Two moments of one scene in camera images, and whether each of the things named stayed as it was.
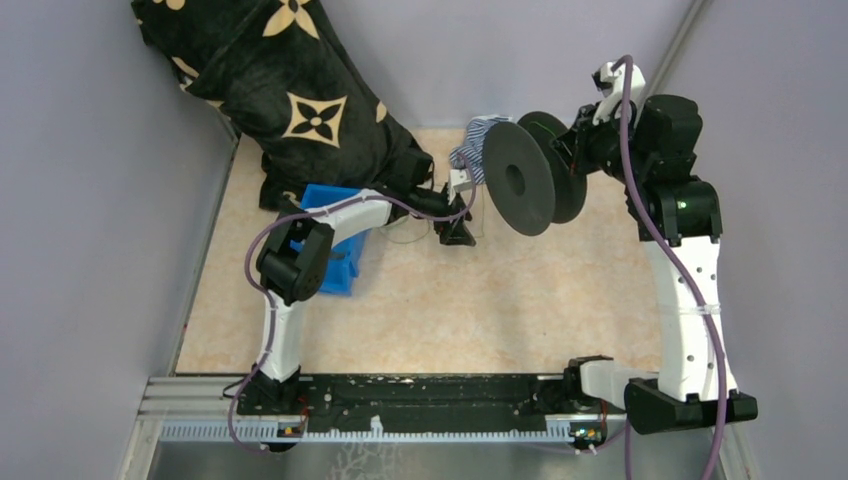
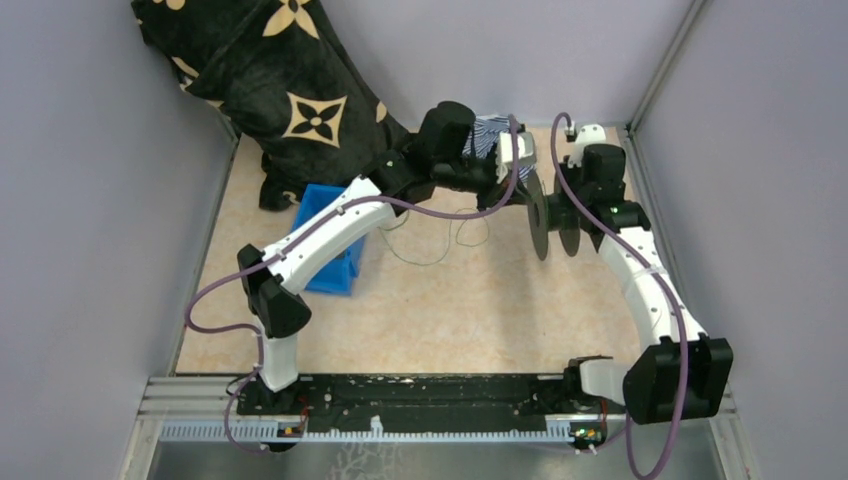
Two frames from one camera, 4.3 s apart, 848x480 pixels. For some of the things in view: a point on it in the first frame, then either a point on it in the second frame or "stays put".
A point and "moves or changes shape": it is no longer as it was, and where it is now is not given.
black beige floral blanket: x=294 y=83 stays put
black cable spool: x=529 y=181 moves or changes shape
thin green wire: x=482 y=207 → x=459 y=242
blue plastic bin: x=346 y=257 stays put
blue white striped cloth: x=474 y=144 stays put
